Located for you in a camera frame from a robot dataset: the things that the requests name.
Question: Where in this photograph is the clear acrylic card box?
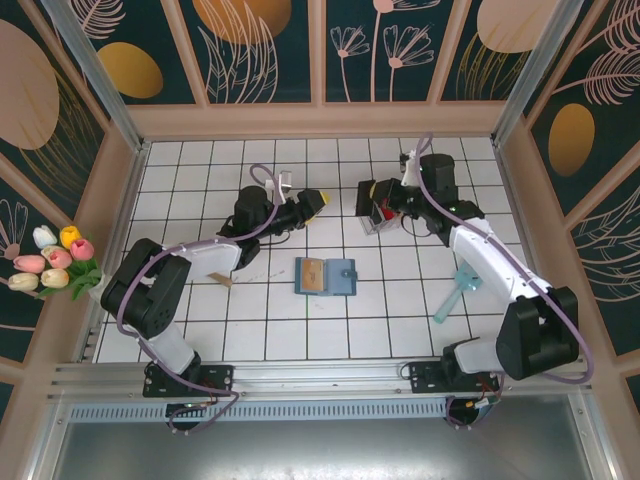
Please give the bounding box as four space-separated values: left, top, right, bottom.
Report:
360 199 402 237

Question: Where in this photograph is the pale pink cream tulip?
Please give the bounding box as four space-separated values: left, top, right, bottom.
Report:
42 244 74 269

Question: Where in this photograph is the teal plastic comb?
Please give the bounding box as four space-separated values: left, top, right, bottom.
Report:
432 264 484 326

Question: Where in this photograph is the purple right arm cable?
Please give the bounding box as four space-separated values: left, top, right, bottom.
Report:
414 130 599 431

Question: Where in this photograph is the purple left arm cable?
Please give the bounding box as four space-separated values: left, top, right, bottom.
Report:
117 163 281 436

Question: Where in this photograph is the teal leather card holder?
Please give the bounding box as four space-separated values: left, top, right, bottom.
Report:
293 256 359 297

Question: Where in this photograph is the slotted grey cable duct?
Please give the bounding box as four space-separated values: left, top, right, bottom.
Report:
67 399 451 422

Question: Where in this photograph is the aluminium corner post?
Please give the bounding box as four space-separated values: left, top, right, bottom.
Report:
42 0 151 154
492 0 586 146

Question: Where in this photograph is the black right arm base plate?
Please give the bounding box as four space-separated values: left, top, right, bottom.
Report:
408 349 501 396

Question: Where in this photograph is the cream white tulip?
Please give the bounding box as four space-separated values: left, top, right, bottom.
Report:
8 272 40 292

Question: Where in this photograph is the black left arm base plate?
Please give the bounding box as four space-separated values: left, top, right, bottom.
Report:
143 349 236 399

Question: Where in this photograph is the cream yellow tulip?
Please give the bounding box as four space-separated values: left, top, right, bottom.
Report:
40 268 70 289

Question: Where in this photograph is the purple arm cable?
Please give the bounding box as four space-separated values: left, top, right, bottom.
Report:
414 130 599 431
117 163 281 436

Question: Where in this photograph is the light pink tulip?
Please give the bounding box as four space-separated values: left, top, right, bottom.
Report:
13 254 46 274

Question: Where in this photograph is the aluminium mounting rail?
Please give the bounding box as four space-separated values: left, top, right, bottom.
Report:
47 354 594 402

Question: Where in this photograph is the tan credit card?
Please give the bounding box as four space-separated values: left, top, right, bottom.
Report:
301 258 327 294

